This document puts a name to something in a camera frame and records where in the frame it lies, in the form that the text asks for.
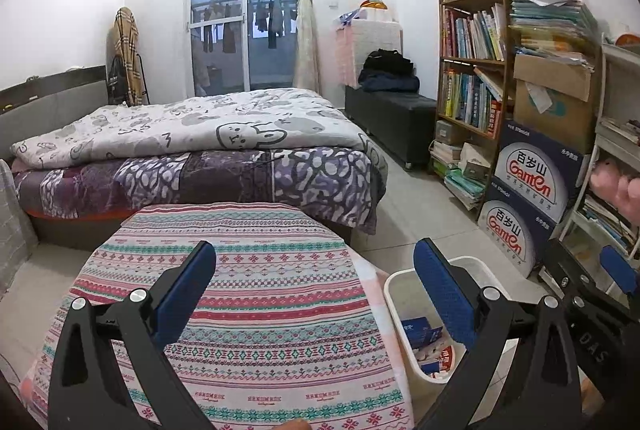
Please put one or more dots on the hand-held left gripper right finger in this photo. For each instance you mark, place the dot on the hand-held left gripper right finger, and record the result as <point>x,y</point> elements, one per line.
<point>442,292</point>

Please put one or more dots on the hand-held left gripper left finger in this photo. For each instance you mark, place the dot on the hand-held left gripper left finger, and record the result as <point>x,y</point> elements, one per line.
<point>185,292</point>

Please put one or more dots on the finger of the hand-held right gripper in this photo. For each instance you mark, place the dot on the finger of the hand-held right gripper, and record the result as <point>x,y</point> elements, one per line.
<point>619,271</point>
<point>565,265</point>

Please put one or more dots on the white plastic trash bin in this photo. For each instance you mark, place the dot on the white plastic trash bin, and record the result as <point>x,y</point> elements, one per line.
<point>400,300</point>

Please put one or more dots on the blue biscuit box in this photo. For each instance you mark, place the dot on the blue biscuit box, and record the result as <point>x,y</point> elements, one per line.
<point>420,334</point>

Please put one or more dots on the red white wrapper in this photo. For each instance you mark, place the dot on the red white wrapper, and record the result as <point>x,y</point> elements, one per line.
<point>442,357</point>

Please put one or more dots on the person's left hand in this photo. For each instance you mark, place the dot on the person's left hand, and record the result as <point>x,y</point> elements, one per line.
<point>294,426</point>

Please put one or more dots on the stack of flat books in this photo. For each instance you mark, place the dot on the stack of flat books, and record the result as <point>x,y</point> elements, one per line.
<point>605,220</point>

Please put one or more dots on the blue water carton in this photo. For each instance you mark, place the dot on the blue water carton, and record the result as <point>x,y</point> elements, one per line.
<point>535,169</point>
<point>510,230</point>

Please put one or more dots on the pink plush toy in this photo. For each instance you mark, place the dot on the pink plush toy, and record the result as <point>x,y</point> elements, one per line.
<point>615,185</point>

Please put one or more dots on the striped patterned tablecloth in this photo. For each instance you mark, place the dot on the striped patterned tablecloth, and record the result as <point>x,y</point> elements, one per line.
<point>280,270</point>

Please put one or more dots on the pile of books and papers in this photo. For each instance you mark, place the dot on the pile of books and papers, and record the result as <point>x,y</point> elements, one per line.
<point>465,192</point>

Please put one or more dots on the purple patterned blanket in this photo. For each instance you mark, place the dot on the purple patterned blanket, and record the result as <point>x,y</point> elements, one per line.
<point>225,180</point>

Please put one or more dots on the dark bed base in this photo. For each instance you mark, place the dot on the dark bed base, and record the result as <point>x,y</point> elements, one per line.
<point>75,235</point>

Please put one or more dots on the white green box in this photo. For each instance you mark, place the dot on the white green box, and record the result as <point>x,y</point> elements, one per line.
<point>475,159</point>

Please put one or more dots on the clutter of small items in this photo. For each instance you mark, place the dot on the clutter of small items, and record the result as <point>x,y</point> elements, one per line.
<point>620,129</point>

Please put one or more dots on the brown cardboard box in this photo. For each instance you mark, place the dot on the brown cardboard box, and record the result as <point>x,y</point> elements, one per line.
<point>565,119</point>

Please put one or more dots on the grey cardboard box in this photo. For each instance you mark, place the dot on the grey cardboard box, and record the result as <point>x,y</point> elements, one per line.
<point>449,132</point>

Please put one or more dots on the black storage bench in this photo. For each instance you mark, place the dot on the black storage bench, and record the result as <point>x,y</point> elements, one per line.
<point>400,119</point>

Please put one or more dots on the grey checked cloth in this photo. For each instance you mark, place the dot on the grey checked cloth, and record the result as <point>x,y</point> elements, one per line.
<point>15,220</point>

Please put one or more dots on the row of thick upright books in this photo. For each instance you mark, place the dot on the row of thick upright books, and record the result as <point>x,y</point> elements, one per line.
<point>470,102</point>

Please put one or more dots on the white shelf rack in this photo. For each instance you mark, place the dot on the white shelf rack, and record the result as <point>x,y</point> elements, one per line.
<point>607,74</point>

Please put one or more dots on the black hanging bag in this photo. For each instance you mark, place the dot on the black hanging bag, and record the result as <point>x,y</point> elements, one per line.
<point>117,82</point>

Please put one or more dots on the grey bed headboard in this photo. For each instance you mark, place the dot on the grey bed headboard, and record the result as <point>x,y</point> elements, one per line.
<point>60,104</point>

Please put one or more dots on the wooden bookshelf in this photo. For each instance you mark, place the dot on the wooden bookshelf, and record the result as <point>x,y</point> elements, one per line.
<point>470,59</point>

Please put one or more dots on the black duffel bag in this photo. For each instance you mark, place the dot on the black duffel bag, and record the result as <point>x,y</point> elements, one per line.
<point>390,62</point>

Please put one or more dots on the stack of folders and papers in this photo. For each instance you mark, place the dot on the stack of folders and papers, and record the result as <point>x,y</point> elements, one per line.
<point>550,19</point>

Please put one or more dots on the sliding glass door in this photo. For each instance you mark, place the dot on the sliding glass door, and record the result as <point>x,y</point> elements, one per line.
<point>265,59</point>

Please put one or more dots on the row of thin upright books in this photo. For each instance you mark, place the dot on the row of thin upright books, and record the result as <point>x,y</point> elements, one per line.
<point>472,34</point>

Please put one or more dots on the plaid coat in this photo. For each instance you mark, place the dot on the plaid coat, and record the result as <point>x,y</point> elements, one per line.
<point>127,39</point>

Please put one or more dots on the row of hanging clothes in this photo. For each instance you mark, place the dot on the row of hanging clothes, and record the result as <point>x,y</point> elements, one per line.
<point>272,22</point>

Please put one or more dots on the cream curtain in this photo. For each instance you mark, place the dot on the cream curtain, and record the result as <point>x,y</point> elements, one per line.
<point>306,34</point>

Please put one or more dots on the blue patterned cloth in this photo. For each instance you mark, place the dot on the blue patterned cloth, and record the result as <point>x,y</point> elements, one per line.
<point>347,17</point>

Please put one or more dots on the orange yellow toy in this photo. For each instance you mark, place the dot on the orange yellow toy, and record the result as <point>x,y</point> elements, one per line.
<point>376,3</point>

